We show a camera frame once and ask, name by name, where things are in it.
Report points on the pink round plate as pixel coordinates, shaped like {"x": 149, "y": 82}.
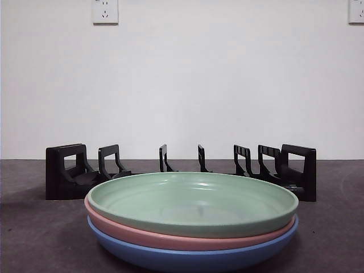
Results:
{"x": 170, "y": 240}

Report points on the white wall power outlet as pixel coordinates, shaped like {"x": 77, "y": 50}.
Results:
{"x": 357, "y": 11}
{"x": 104, "y": 12}

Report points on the green round plate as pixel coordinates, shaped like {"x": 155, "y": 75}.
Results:
{"x": 170, "y": 204}

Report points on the black plastic dish rack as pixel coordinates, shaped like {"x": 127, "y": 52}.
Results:
{"x": 55, "y": 176}

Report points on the blue round plate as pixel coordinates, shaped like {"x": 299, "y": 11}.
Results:
{"x": 170, "y": 260}

